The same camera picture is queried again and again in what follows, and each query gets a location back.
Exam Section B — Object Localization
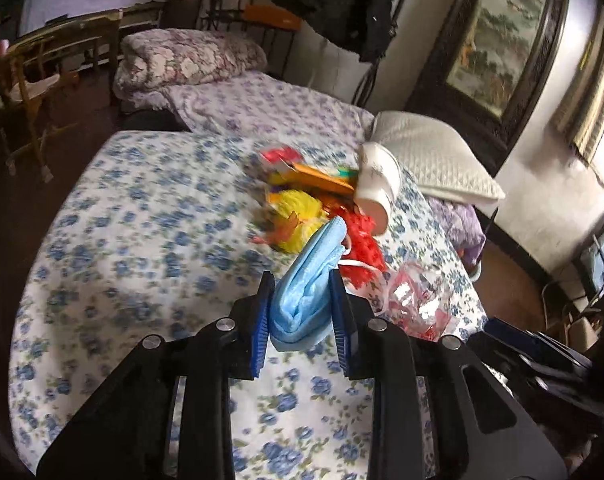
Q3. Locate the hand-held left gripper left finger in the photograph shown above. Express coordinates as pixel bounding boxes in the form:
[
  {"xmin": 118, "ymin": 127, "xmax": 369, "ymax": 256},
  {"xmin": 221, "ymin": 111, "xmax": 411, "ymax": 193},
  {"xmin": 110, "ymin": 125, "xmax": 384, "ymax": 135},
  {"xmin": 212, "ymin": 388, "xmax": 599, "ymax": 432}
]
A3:
[{"xmin": 37, "ymin": 271, "xmax": 276, "ymax": 480}]

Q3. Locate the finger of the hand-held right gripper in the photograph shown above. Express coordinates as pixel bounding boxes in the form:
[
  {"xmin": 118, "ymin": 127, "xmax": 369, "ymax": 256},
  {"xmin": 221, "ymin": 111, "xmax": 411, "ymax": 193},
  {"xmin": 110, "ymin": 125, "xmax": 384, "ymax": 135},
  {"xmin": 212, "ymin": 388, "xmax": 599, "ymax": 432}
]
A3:
[
  {"xmin": 483, "ymin": 317, "xmax": 593, "ymax": 367},
  {"xmin": 469, "ymin": 334, "xmax": 604, "ymax": 418}
]

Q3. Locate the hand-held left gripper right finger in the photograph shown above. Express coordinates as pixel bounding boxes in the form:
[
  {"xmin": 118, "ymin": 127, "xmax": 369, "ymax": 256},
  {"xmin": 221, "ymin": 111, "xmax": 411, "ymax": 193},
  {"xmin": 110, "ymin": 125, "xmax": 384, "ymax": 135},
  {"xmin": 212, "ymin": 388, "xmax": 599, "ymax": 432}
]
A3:
[{"xmin": 328, "ymin": 270, "xmax": 567, "ymax": 480}]

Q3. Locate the blue face mask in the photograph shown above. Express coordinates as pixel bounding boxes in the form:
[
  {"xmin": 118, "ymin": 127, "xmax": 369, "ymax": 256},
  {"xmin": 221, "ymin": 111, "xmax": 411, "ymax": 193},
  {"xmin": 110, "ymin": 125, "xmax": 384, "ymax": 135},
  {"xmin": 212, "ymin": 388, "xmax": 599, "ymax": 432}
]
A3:
[{"xmin": 271, "ymin": 217, "xmax": 347, "ymax": 352}]

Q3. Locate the clear packet with red print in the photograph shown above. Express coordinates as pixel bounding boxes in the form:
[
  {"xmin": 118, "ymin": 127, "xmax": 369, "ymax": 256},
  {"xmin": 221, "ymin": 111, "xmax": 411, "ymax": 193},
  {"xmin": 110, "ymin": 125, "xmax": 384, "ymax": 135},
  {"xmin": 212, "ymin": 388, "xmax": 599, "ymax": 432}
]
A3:
[{"xmin": 382, "ymin": 260, "xmax": 462, "ymax": 343}]

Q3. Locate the white printed paper cup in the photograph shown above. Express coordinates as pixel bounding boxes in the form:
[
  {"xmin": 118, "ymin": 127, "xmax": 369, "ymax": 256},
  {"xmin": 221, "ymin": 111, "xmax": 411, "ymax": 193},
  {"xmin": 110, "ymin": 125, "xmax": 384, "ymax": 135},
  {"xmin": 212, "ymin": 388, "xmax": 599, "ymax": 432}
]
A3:
[{"xmin": 354, "ymin": 142, "xmax": 401, "ymax": 237}]

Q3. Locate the orange cardboard box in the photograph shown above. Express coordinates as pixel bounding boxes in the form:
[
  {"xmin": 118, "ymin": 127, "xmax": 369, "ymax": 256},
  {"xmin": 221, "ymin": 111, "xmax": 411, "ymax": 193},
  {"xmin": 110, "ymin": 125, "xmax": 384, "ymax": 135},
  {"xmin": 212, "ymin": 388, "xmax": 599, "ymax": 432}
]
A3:
[{"xmin": 282, "ymin": 160, "xmax": 357, "ymax": 196}]

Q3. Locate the wooden chair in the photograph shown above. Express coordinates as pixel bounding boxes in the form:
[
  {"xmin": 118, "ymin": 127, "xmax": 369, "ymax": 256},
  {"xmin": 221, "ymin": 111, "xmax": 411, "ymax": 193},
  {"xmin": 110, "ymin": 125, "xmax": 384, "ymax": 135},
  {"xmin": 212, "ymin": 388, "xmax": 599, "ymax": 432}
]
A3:
[{"xmin": 539, "ymin": 210, "xmax": 604, "ymax": 356}]

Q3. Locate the purple folded blanket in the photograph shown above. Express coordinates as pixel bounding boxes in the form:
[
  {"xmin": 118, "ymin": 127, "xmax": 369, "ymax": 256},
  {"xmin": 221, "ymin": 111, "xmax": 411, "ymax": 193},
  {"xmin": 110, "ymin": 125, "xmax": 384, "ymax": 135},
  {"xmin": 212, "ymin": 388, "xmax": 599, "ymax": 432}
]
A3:
[{"xmin": 427, "ymin": 195, "xmax": 486, "ymax": 266}]

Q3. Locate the red snack packet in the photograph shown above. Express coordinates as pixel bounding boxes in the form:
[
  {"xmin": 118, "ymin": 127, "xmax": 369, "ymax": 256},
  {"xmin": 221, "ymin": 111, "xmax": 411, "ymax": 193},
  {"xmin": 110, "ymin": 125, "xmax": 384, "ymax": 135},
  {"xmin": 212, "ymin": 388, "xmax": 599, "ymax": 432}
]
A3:
[{"xmin": 259, "ymin": 145, "xmax": 307, "ymax": 171}]

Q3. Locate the white quilted pillow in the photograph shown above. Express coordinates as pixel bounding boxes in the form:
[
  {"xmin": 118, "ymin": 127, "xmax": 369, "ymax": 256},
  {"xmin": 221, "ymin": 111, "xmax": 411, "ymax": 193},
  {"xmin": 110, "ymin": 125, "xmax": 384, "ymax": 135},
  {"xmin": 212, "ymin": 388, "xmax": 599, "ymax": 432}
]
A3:
[{"xmin": 369, "ymin": 111, "xmax": 506, "ymax": 206}]

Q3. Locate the purple floral bed sheet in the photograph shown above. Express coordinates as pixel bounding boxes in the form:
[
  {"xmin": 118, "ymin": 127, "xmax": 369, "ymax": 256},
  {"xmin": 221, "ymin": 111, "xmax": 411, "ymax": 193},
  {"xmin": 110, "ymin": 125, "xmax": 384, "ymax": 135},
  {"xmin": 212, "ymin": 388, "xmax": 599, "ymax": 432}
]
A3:
[{"xmin": 164, "ymin": 71, "xmax": 377, "ymax": 148}]

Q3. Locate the striped curtain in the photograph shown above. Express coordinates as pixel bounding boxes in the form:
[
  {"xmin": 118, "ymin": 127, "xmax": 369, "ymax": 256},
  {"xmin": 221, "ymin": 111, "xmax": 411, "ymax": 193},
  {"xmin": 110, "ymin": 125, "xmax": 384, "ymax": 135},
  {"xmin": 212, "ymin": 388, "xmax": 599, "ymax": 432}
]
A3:
[{"xmin": 552, "ymin": 5, "xmax": 604, "ymax": 166}]

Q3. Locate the black coat stand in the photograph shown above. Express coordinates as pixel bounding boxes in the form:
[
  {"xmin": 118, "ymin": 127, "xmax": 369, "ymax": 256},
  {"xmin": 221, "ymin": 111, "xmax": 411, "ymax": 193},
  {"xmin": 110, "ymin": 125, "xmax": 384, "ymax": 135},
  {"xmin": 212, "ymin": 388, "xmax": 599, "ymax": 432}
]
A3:
[{"xmin": 354, "ymin": 0, "xmax": 423, "ymax": 108}]

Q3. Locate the maroon floral folded quilt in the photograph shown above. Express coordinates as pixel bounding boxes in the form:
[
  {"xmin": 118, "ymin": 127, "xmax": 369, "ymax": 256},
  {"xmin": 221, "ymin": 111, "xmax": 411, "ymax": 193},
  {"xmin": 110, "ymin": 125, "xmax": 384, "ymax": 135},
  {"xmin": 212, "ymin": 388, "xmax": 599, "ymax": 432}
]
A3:
[{"xmin": 113, "ymin": 28, "xmax": 269, "ymax": 111}]

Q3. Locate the dark framed landscape painting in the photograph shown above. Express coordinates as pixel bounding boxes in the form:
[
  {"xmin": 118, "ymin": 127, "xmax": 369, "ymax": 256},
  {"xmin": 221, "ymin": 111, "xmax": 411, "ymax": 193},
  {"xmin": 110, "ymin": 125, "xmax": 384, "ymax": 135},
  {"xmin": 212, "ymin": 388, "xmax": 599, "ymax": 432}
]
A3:
[{"xmin": 407, "ymin": 0, "xmax": 572, "ymax": 176}]

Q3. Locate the black chair with orange seat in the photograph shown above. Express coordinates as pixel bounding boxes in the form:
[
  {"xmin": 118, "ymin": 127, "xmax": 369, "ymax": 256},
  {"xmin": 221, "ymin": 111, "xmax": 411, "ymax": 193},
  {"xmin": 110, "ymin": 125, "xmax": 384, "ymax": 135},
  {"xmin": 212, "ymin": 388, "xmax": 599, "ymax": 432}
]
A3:
[{"xmin": 199, "ymin": 0, "xmax": 305, "ymax": 76}]

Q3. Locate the black jacket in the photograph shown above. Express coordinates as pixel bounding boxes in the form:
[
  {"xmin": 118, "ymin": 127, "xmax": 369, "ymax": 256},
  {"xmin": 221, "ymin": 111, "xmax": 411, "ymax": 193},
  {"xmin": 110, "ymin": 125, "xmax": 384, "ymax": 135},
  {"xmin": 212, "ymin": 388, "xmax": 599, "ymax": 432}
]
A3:
[{"xmin": 268, "ymin": 0, "xmax": 399, "ymax": 63}]

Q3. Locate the wooden armchair with cushion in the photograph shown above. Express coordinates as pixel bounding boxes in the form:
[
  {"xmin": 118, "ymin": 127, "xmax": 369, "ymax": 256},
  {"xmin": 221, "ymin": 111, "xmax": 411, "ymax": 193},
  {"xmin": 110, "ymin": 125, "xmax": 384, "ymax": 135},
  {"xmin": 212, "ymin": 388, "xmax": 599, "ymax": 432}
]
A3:
[{"xmin": 0, "ymin": 17, "xmax": 123, "ymax": 181}]

